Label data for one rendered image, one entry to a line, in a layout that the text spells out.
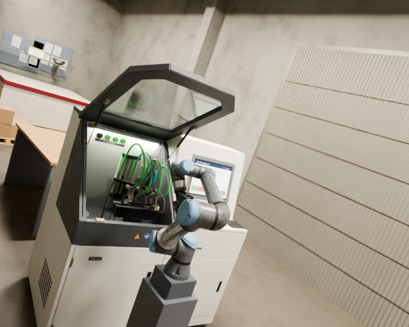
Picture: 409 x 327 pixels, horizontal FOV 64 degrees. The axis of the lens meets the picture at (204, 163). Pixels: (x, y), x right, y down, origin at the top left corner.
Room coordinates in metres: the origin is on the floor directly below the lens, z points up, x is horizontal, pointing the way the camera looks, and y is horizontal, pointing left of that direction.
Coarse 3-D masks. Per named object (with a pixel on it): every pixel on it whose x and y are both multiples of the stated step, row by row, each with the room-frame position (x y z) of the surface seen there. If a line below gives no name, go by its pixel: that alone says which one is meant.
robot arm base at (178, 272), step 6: (174, 258) 1.68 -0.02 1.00; (168, 264) 1.69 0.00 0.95; (174, 264) 1.67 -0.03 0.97; (180, 264) 1.66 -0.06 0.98; (186, 264) 1.68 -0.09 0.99; (168, 270) 1.66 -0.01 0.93; (174, 270) 1.66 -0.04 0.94; (180, 270) 1.66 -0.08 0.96; (186, 270) 1.68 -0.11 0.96; (174, 276) 1.65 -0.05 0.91; (180, 276) 1.65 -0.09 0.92; (186, 276) 1.68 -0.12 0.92
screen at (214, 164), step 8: (192, 160) 2.58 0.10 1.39; (200, 160) 2.62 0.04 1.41; (208, 160) 2.68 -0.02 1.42; (216, 160) 2.73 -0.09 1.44; (216, 168) 2.73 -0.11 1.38; (224, 168) 2.78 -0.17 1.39; (232, 168) 2.84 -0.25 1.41; (216, 176) 2.73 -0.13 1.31; (224, 176) 2.78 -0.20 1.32; (232, 176) 2.84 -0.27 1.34; (192, 184) 2.57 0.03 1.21; (200, 184) 2.62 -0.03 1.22; (224, 184) 2.78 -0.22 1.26; (192, 192) 2.57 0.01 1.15; (200, 192) 2.62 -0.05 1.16; (224, 192) 2.77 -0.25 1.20; (224, 200) 2.77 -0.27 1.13
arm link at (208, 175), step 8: (200, 168) 1.75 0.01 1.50; (208, 168) 1.79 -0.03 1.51; (200, 176) 1.74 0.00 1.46; (208, 176) 1.70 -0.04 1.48; (208, 184) 1.64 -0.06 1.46; (216, 184) 1.66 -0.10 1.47; (208, 192) 1.59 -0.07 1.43; (216, 192) 1.58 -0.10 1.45; (208, 200) 1.55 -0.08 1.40; (216, 200) 1.51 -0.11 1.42; (224, 208) 1.43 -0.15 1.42; (224, 216) 1.39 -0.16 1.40; (216, 224) 1.37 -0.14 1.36; (224, 224) 1.40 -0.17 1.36
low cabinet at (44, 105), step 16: (0, 80) 7.45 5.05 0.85; (16, 80) 7.61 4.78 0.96; (32, 80) 8.98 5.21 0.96; (0, 96) 7.10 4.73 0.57; (16, 96) 7.25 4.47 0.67; (32, 96) 7.46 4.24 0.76; (48, 96) 7.67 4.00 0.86; (64, 96) 7.97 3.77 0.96; (80, 96) 9.41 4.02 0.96; (16, 112) 7.30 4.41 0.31; (32, 112) 7.52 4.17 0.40; (48, 112) 7.74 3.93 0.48; (64, 112) 7.98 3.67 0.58; (48, 128) 7.83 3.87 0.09; (64, 128) 8.05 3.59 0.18
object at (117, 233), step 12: (84, 228) 1.85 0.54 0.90; (96, 228) 1.89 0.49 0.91; (108, 228) 1.93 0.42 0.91; (120, 228) 1.98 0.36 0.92; (132, 228) 2.03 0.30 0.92; (144, 228) 2.08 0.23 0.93; (156, 228) 2.14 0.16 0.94; (84, 240) 1.86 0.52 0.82; (96, 240) 1.90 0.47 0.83; (108, 240) 1.95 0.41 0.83; (120, 240) 2.00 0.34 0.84; (132, 240) 2.05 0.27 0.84; (144, 240) 2.10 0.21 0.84
